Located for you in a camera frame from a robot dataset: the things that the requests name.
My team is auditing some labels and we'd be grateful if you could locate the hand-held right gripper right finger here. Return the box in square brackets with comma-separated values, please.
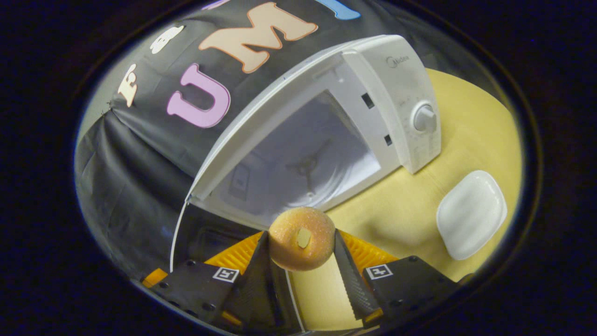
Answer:
[333, 229, 460, 327]

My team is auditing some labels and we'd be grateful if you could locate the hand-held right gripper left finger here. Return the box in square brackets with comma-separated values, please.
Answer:
[149, 231, 292, 333]

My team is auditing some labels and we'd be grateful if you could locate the sugared doughnut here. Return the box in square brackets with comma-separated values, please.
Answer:
[268, 207, 336, 272]

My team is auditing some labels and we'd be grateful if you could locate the white microwave oven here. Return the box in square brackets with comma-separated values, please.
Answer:
[170, 35, 442, 273]

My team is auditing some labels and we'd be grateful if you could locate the black backdrop cloth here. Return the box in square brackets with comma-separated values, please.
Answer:
[75, 0, 364, 280]

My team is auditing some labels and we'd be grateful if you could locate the small white plate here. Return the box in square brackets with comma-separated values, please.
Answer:
[436, 170, 508, 261]

